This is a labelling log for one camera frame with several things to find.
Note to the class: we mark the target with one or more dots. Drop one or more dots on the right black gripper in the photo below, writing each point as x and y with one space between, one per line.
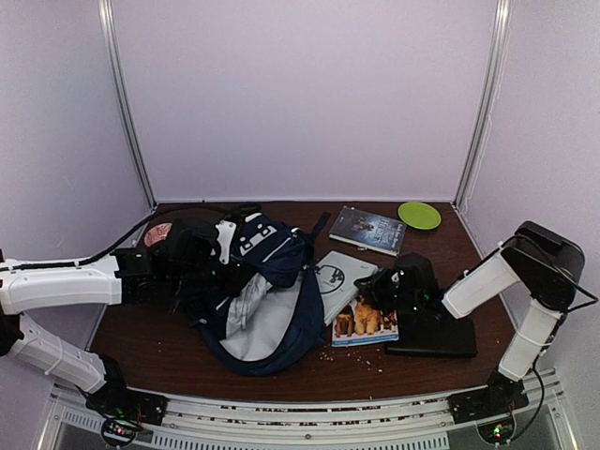
371 292

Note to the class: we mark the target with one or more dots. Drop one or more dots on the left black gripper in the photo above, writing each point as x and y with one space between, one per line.
232 283

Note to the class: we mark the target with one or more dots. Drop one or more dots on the navy blue backpack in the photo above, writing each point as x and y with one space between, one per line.
278 315

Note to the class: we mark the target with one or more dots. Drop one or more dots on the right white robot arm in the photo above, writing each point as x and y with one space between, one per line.
549 267

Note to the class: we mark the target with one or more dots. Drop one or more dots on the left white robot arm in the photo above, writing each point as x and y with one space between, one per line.
117 277

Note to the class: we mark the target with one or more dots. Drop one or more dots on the dog cover book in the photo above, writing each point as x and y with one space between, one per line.
359 324

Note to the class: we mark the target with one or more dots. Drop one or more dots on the white grey book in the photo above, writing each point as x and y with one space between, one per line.
336 273

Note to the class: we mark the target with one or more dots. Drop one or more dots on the red patterned bowl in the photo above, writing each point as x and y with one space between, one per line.
157 233

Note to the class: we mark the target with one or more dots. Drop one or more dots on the blue hardcover book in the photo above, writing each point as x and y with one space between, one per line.
370 231

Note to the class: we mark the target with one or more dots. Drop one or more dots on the black leather case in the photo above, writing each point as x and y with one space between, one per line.
422 334

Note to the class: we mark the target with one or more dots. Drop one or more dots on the green plate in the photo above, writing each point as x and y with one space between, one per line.
419 215

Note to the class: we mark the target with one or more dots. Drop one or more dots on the front aluminium rail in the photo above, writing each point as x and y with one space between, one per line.
417 422

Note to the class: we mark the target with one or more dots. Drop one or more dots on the left metal frame post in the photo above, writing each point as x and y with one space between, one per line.
105 9

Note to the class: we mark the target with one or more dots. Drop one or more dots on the metal frame post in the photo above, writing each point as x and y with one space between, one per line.
105 9
492 81

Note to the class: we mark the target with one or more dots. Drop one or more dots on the right metal frame post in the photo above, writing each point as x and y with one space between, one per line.
492 81

